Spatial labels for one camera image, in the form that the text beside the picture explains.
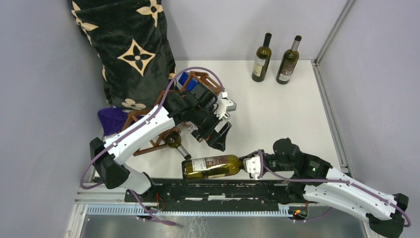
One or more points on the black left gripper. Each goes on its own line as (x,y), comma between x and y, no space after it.
(218,140)

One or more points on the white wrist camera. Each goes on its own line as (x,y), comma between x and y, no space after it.
(253,166)
(224,107)

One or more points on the grey slotted cable duct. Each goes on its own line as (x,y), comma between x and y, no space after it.
(137,210)

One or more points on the green wine bottle black cap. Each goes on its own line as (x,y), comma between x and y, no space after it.
(262,59)

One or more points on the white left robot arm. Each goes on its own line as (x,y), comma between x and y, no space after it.
(109,156)

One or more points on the blue square vodka bottle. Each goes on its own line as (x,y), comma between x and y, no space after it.
(190,83)

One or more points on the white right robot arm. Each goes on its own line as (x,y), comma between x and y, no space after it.
(316,180)

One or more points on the grey aluminium wall rail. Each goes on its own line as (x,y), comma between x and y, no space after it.
(349,4)

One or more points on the black floral plush blanket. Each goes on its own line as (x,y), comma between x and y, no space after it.
(130,38)

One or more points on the brown wooden wine rack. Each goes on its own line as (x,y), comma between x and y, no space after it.
(159,143)

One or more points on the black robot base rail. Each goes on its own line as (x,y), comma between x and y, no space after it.
(214,195)

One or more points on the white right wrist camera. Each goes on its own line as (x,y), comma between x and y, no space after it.
(253,166)

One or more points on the purple cloth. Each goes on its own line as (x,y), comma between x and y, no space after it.
(112,120)

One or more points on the green wine bottle grey cap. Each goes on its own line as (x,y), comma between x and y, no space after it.
(288,62)

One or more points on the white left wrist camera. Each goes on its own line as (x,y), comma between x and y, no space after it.
(224,107)

